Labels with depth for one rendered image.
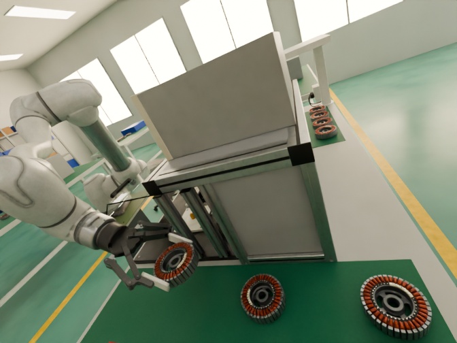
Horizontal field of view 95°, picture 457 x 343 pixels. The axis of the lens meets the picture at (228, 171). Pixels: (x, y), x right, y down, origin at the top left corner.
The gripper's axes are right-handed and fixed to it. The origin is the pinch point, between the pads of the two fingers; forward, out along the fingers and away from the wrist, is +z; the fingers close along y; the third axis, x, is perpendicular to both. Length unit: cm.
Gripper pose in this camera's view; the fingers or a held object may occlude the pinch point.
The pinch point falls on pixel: (175, 261)
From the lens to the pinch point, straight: 59.0
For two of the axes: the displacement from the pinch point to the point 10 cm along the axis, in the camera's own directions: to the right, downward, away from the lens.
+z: 9.4, 2.8, -1.8
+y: 3.1, -5.5, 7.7
